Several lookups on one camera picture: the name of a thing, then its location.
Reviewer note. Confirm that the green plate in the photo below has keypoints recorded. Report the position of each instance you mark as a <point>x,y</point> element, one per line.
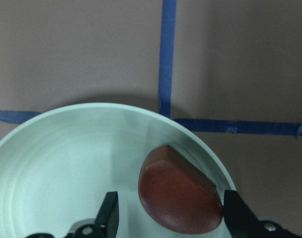
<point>56,168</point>

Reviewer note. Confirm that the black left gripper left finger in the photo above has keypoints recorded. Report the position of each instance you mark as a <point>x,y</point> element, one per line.
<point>107,219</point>

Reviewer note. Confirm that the brown bun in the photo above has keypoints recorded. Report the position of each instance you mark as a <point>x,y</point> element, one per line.
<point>177,195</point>

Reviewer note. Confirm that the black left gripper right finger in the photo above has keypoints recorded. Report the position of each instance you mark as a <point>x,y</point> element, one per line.
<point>240,221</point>

